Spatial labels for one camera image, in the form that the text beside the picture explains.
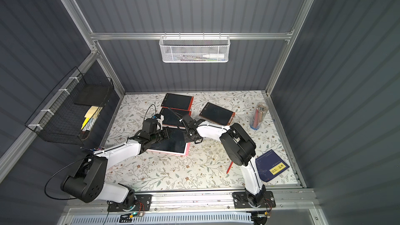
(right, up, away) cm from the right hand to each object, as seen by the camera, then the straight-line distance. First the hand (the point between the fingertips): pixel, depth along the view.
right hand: (189, 137), depth 95 cm
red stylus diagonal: (+23, -14, -10) cm, 29 cm away
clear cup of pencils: (+41, +16, -8) cm, 44 cm away
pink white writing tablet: (-8, -4, +1) cm, 9 cm away
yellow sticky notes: (-46, +15, -22) cm, 53 cm away
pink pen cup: (-45, -2, -17) cm, 48 cm away
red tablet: (-9, +23, +22) cm, 33 cm away
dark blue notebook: (+44, -12, -12) cm, 48 cm away
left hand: (-8, +5, -6) cm, 11 cm away
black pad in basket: (-49, +25, -15) cm, 57 cm away
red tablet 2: (+19, +14, +15) cm, 28 cm away
